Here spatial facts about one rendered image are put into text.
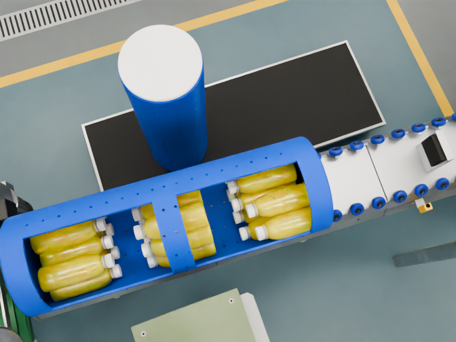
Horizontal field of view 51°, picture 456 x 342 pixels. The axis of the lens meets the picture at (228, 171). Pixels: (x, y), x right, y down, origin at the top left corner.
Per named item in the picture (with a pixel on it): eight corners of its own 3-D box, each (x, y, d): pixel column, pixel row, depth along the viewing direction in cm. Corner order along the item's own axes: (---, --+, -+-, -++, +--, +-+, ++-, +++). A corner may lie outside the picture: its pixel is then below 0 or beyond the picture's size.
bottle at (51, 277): (34, 269, 128) (102, 250, 130) (42, 266, 135) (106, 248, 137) (41, 295, 128) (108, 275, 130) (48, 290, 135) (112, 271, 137)
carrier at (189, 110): (205, 117, 246) (150, 120, 245) (201, 23, 162) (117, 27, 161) (208, 170, 239) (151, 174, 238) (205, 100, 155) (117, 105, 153)
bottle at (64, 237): (39, 243, 138) (102, 224, 139) (37, 260, 132) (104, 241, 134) (29, 226, 133) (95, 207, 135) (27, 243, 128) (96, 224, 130)
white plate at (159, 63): (199, 22, 161) (199, 24, 162) (117, 26, 159) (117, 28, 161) (204, 98, 154) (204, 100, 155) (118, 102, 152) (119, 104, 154)
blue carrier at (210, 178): (317, 228, 154) (344, 227, 126) (48, 308, 146) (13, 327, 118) (291, 144, 157) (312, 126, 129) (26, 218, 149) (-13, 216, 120)
